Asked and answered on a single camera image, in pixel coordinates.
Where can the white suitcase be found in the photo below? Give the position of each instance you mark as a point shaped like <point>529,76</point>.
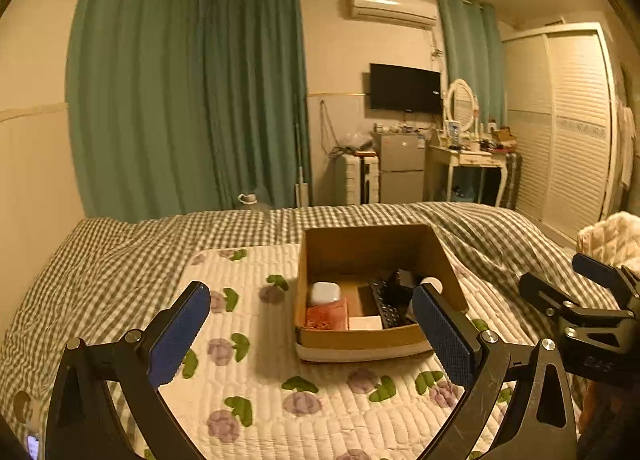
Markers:
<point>350,180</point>

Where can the reddish box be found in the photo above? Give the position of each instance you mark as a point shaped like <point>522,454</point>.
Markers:
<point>327,315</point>

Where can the narrow teal curtain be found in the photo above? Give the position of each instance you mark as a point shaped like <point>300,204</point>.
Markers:
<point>465,40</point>

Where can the grey suitcase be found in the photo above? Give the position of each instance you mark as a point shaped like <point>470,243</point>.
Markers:
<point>512,180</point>

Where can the wide teal curtain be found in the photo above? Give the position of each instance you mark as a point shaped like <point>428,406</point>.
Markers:
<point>135,90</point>

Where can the white dressing table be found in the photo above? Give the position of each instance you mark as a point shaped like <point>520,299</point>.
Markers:
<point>467,158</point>

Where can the black small box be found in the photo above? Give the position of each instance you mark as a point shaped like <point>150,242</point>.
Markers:
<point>405,280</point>

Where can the white earbuds case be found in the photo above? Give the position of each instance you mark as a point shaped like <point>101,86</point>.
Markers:
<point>325,292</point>

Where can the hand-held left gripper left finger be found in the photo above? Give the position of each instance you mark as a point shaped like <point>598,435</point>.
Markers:
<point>180,335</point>

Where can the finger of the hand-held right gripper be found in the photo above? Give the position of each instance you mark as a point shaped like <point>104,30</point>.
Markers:
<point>595,270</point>
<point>545,290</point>

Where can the white air conditioner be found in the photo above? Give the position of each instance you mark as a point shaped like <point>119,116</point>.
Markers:
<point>385,8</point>

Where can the silver fridge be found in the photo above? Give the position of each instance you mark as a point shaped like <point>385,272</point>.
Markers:
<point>400,160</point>

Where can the floral quilted mat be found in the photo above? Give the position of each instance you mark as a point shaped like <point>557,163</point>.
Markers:
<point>270,370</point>

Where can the oval white mirror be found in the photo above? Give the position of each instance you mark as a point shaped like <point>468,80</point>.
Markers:
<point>460,103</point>

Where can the black wall television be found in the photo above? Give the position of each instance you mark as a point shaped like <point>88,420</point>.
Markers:
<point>402,88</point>

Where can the white hanging clothes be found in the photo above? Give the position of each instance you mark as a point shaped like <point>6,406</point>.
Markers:
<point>625,140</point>

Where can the clear water jug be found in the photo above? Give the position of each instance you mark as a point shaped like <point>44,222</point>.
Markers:
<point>250,200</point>

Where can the brown cardboard box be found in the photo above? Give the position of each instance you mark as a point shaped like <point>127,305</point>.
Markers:
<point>360,340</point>

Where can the black keypad device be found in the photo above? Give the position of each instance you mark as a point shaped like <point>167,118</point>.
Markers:
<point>387,302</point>

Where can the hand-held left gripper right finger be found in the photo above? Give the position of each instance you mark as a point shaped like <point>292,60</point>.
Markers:
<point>445,335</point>

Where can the grey checked blanket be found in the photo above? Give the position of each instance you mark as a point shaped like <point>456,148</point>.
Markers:
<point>125,260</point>

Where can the white louvred wardrobe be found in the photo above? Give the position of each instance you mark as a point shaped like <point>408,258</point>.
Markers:
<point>565,140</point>

